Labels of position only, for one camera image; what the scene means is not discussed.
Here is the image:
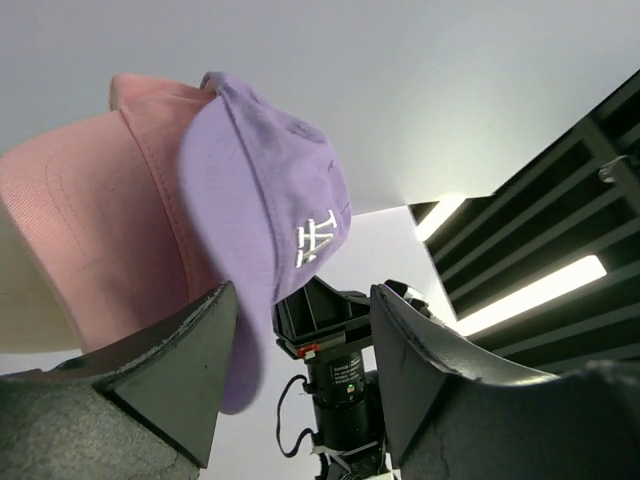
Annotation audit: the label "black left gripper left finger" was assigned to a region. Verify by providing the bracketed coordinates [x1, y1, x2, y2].
[1, 283, 237, 479]

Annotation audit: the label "pink baseball cap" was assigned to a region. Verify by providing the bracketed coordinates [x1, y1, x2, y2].
[1, 74, 219, 352]

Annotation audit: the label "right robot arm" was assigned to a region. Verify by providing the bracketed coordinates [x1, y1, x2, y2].
[273, 277, 393, 479]

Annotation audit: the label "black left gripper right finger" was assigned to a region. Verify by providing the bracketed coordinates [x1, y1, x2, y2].
[370, 285, 639, 479]

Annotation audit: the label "purple baseball cap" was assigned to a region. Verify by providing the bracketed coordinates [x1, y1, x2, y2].
[178, 72, 352, 415]

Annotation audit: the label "ceiling light fixtures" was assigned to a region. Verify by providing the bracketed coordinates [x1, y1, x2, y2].
[426, 76, 639, 372]

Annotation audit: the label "mannequin head stand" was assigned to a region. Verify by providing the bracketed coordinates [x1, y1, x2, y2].
[1, 207, 79, 354]

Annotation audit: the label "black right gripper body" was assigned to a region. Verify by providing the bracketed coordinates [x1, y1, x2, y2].
[273, 277, 374, 358]

